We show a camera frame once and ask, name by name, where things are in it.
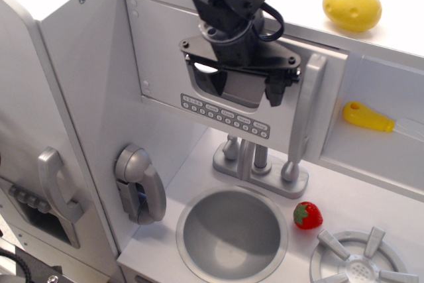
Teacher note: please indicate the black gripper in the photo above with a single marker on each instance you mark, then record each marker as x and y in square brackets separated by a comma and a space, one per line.
[214, 51]

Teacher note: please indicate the white microwave door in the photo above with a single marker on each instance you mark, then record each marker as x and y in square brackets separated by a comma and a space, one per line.
[296, 127]

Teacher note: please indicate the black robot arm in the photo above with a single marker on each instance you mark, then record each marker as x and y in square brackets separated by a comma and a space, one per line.
[233, 17]

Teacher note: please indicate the grey toy faucet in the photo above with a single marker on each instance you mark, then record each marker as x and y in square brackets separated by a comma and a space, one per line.
[251, 163]

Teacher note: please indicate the yellow toy potato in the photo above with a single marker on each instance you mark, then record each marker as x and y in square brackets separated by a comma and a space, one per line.
[353, 15]

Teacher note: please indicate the red toy strawberry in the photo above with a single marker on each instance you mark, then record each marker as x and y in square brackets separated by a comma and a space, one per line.
[307, 215]

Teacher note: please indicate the silver sink bowl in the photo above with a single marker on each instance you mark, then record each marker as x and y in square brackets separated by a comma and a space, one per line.
[232, 234]

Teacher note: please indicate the grey toy telephone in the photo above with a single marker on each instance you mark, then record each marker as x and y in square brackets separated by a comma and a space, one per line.
[140, 187]

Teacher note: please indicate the white toy kitchen cabinet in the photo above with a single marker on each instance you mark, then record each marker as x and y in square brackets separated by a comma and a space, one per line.
[69, 80]

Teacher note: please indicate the grey toy stove burner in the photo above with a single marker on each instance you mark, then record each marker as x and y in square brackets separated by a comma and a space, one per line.
[355, 256]

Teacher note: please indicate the grey ice dispenser panel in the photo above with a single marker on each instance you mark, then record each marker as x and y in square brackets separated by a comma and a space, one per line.
[36, 211]

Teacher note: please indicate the yellow handled toy knife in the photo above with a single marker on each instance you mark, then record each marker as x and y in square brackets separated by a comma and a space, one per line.
[359, 114]

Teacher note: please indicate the grey fridge door handle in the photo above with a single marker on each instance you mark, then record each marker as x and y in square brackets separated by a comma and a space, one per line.
[49, 165]

